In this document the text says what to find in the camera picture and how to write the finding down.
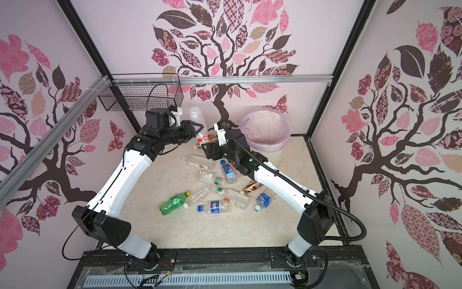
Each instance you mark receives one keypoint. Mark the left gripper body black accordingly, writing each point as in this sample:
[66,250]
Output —
[175,134]

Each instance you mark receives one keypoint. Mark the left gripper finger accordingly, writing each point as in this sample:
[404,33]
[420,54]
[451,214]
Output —
[189,136]
[191,125]

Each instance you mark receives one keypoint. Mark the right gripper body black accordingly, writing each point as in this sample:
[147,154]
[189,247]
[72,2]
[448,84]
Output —
[224,153]

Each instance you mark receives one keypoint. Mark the clear rectangular bottle green label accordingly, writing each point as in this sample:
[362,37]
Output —
[199,162]

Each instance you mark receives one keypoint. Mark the clear bottle with red cap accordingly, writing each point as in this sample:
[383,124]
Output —
[196,115]

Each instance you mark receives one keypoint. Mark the small clear bottle green cap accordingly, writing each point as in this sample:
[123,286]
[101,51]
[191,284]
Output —
[209,178]

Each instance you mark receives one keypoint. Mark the clear bottle white cap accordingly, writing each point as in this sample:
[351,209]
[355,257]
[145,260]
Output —
[197,197]

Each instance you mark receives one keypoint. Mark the green plastic bottle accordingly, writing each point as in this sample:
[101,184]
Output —
[175,202]

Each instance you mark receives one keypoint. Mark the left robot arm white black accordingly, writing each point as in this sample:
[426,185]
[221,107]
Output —
[99,219]

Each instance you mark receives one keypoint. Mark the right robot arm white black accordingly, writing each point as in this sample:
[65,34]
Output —
[315,210]

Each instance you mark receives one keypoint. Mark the white bin with purple liner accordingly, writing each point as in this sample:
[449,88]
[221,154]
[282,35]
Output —
[265,129]

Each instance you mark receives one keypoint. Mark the clear bottle blue label cap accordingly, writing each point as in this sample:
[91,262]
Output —
[228,171]

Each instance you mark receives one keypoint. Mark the brown gold coffee bottle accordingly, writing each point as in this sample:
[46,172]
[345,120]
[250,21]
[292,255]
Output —
[251,187]

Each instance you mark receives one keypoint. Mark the pepsi bottle blue cap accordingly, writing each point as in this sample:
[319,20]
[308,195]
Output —
[214,207]

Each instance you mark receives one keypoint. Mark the blue label white cap bottle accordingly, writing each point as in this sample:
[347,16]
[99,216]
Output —
[262,202]

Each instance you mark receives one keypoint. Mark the brown bottle near back wall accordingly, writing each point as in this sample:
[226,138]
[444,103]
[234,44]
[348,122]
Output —
[205,140]

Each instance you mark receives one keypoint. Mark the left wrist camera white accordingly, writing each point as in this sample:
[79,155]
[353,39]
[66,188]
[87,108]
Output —
[174,115]

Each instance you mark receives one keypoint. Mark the black wire basket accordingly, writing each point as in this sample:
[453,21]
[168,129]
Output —
[140,92]

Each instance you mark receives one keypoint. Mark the aluminium rail back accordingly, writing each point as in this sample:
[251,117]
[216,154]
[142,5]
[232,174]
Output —
[313,78]

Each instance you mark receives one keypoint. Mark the aluminium rail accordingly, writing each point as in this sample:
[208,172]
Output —
[313,78]
[14,180]

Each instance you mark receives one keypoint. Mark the white slotted cable duct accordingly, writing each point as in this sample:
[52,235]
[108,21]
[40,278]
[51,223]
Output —
[185,279]

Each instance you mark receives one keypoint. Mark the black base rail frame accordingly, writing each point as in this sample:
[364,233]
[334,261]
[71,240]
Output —
[330,267]

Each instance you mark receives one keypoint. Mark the aluminium rail left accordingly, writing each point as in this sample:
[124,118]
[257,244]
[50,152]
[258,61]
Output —
[14,180]

